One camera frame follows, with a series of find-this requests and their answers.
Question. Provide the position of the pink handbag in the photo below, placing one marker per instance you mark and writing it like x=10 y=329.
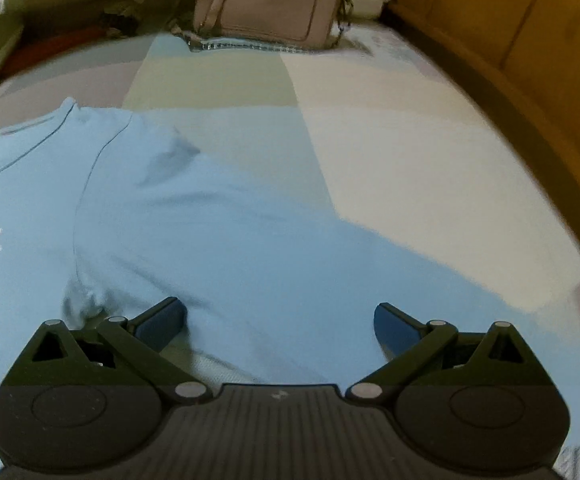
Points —
x=270 y=5

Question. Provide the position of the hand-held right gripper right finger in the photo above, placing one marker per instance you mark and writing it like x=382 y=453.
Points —
x=394 y=332

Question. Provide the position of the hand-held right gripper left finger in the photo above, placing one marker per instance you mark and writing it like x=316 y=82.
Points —
x=162 y=325

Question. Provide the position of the orange-red cloth roll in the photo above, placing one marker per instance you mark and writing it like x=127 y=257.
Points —
x=50 y=52

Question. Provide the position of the patterned scarf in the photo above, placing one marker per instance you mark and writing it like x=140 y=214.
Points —
x=117 y=20

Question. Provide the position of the light blue long-sleeve shirt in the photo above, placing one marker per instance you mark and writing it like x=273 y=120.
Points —
x=220 y=240

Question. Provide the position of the wooden headboard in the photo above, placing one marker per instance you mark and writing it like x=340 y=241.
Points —
x=519 y=35

